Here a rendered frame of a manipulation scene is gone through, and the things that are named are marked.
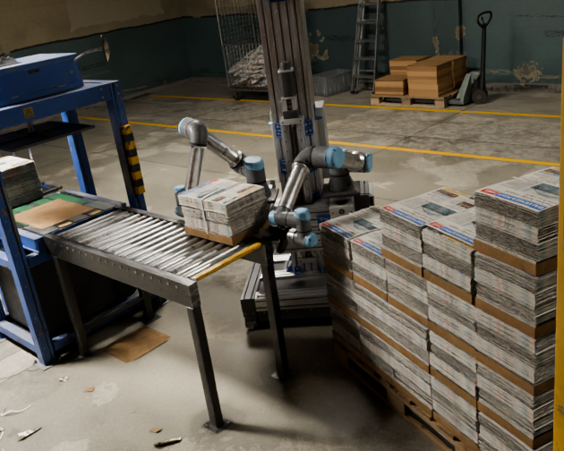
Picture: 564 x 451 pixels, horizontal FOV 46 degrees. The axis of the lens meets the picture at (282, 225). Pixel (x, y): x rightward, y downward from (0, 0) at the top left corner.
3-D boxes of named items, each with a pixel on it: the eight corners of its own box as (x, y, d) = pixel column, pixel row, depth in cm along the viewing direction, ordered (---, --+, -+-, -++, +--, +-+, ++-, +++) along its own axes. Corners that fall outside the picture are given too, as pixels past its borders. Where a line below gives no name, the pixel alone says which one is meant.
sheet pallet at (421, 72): (474, 95, 946) (473, 54, 926) (444, 108, 892) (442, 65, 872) (401, 92, 1026) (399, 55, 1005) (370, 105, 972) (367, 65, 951)
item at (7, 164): (45, 195, 467) (35, 159, 457) (4, 209, 447) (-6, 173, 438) (20, 189, 492) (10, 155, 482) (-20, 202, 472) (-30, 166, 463)
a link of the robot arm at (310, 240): (318, 229, 328) (320, 244, 332) (301, 225, 336) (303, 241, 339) (307, 234, 323) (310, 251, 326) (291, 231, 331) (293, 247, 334)
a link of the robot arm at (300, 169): (294, 140, 352) (263, 217, 331) (313, 140, 347) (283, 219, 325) (303, 155, 361) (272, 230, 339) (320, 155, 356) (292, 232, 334)
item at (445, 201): (446, 188, 302) (446, 185, 301) (491, 203, 277) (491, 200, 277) (378, 209, 288) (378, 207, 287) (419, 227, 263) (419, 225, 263)
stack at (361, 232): (390, 336, 390) (380, 202, 359) (547, 447, 290) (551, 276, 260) (333, 359, 375) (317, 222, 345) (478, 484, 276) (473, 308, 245)
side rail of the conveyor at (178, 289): (201, 304, 310) (196, 281, 305) (192, 309, 306) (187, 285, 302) (55, 251, 398) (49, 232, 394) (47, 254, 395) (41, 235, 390)
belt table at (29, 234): (129, 216, 434) (126, 201, 430) (38, 254, 391) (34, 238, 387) (72, 201, 480) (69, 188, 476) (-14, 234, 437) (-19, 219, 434)
